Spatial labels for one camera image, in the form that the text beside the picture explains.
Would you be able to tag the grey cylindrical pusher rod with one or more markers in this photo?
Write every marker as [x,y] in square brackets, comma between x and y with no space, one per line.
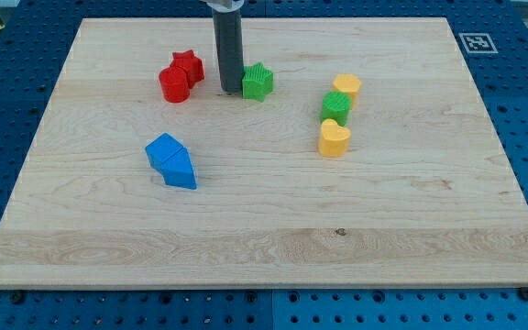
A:
[229,48]

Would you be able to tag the silver rod mount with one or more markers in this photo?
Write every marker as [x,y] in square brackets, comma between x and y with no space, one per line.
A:
[225,5]

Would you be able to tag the green star block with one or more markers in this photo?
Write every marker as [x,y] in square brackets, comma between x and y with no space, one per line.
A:
[257,82]

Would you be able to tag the red star block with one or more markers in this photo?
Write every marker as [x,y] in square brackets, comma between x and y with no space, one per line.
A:
[191,64]

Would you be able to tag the green circle block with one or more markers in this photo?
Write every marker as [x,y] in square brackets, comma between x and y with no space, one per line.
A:
[336,105]

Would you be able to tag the red cylinder block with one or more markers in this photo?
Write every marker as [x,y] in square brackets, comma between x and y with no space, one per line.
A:
[174,85]

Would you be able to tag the yellow pentagon block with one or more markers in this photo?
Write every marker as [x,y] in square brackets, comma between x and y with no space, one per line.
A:
[349,84]

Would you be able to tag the blue cube block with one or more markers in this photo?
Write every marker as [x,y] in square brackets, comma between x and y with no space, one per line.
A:
[160,150]

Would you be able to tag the blue pentagon block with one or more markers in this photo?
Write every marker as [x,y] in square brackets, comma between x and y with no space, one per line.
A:
[178,170]

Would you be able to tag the yellow heart block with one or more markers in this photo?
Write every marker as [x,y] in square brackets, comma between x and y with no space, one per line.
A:
[333,139]

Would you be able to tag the wooden board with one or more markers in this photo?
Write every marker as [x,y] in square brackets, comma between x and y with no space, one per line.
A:
[424,197]

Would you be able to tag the white fiducial marker tag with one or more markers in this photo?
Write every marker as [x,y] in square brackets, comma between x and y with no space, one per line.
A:
[477,43]

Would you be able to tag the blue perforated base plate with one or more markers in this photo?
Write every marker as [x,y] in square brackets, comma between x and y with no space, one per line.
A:
[33,47]

